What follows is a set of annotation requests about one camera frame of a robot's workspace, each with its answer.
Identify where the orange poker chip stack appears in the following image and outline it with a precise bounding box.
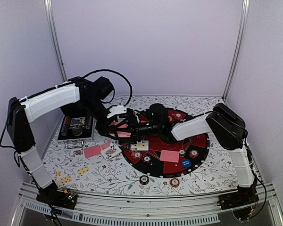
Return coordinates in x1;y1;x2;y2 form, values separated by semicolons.
169;178;180;187

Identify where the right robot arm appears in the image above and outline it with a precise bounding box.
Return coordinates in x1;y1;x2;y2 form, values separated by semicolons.
121;103;262;221

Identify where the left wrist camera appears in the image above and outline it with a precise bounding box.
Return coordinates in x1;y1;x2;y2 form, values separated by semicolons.
107;105;127;119

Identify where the aluminium poker case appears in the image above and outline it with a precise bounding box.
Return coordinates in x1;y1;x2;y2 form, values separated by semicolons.
57;114;94;149

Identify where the aluminium frame post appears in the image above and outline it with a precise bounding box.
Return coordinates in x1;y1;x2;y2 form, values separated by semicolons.
222;0;250;102
44;0;67;81

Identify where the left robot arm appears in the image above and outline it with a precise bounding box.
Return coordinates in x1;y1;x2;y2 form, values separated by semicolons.
3;69;114;210

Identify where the face card on cloth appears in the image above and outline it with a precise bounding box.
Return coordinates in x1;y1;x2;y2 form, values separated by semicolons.
70;149;84;158

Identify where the face-down red card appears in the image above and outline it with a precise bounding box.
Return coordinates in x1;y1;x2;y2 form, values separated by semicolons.
83;145;101;158
100;142;113;152

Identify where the two of clubs card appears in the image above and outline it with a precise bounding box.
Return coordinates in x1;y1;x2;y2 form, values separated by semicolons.
130;140;149;151

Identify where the dark poker chip stack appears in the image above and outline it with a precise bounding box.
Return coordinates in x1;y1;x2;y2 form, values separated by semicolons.
140;176;149;185

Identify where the left aluminium frame post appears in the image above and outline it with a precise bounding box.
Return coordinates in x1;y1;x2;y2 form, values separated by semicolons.
44;0;67;81

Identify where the floral table cloth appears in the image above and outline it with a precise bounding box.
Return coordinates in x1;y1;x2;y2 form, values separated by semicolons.
35;95;258;197

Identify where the front aluminium rail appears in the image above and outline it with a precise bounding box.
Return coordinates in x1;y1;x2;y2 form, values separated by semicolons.
9;182;283;226

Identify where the red playing card deck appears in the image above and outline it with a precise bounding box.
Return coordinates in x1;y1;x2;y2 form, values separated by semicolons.
111;122;131;138

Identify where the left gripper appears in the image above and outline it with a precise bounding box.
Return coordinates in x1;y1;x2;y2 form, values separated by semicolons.
82;97;119;140

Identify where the round red black poker mat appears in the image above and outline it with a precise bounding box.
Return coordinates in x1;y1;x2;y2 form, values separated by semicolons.
118;107;210;178

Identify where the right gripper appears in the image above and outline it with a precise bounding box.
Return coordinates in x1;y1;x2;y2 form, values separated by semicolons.
116;117;160;145

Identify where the right aluminium frame post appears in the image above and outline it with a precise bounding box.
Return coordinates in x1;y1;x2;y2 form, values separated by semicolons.
222;0;250;102

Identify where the diamonds card left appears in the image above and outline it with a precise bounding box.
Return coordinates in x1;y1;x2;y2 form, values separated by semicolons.
54;171;62;182

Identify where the diamonds card bottom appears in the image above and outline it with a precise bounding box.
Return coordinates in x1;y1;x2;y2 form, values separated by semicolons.
58;175;73;186

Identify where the face-down card seat four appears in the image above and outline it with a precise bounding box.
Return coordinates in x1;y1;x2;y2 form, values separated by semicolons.
160;150;180;163

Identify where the blue small blind button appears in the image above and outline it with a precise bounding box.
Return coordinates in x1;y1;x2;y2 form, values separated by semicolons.
181;159;191;168

